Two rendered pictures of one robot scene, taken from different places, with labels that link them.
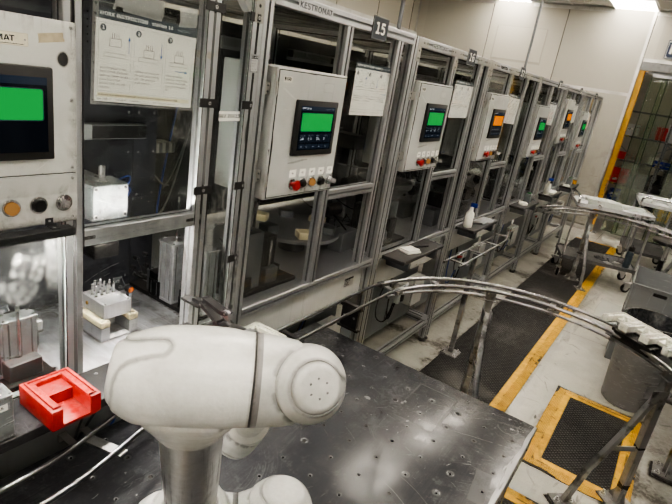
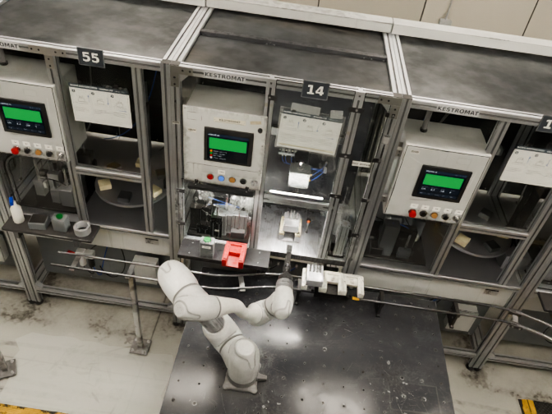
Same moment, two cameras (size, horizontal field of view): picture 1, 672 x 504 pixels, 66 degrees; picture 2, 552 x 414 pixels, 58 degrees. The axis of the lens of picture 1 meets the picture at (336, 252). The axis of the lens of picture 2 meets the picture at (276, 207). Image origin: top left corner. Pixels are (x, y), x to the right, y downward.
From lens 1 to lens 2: 174 cm
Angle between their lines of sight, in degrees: 54
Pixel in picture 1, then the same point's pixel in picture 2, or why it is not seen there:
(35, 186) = (242, 174)
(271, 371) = (178, 296)
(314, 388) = (177, 309)
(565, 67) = not seen: outside the picture
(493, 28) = not seen: outside the picture
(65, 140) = (257, 160)
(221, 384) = (168, 290)
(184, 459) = not seen: hidden behind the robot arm
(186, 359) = (167, 277)
